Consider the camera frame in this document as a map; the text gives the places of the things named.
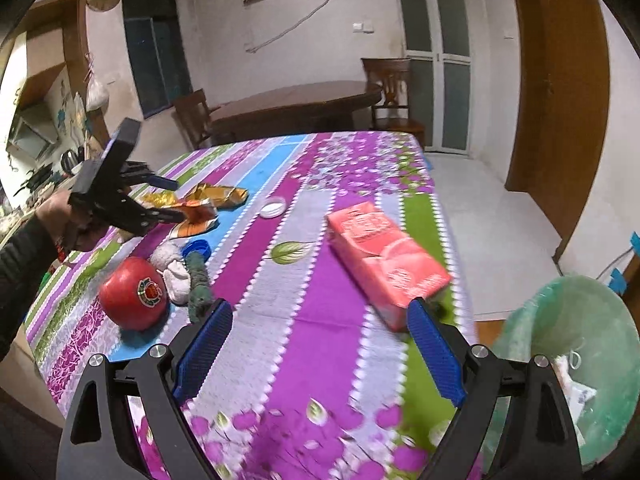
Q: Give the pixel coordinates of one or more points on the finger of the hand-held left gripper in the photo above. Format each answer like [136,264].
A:
[165,216]
[165,182]

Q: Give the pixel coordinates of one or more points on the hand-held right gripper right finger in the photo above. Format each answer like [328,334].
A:
[435,350]

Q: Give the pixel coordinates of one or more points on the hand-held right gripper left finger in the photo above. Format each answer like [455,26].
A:
[205,350]

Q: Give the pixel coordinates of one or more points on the orange snack wrapper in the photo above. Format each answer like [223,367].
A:
[197,222]

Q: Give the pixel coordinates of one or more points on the yellow plastic bag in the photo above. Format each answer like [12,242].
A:
[220,196]

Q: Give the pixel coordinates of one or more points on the pink carton box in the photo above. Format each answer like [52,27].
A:
[390,255]

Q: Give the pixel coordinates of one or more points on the green plastic basin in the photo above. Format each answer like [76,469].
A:
[590,335]

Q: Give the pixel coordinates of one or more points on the person's left forearm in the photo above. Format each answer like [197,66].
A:
[20,280]

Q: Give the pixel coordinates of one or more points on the person's left hand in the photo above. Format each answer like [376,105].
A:
[52,215]

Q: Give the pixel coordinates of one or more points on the electric kettle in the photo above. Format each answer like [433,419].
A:
[72,159]

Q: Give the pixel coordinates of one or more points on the blue bottle cap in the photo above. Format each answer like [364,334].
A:
[196,250]

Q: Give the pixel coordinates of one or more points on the black wok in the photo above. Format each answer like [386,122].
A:
[35,180]

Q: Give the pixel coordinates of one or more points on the dark green sock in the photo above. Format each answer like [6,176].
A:
[200,285]

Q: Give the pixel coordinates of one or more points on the white sock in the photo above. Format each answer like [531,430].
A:
[177,282]

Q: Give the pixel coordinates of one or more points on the dark wooden chair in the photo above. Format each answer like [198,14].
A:
[390,90]
[192,115]

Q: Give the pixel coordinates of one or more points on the steel range hood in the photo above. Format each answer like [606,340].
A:
[32,135]

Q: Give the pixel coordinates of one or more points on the red apple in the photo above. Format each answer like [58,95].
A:
[125,295]

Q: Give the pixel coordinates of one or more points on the hanging white plastic bag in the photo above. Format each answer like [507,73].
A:
[96,92]

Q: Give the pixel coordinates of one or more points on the white round lid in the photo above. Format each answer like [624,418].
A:
[272,207]

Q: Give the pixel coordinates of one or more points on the striped floral tablecloth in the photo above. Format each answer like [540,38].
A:
[310,310]

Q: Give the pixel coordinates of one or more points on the upper kitchen cabinet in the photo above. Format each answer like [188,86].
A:
[42,70]

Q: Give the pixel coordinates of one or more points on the dark window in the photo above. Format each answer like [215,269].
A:
[157,55]

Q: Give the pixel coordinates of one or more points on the round dark wooden table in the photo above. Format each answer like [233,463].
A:
[295,105]

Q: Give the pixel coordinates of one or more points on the brown wooden door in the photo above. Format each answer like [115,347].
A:
[560,100]

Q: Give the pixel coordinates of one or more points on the frosted glass double door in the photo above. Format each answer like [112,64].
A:
[432,60]

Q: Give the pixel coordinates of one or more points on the white wall switch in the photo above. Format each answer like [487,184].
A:
[362,26]

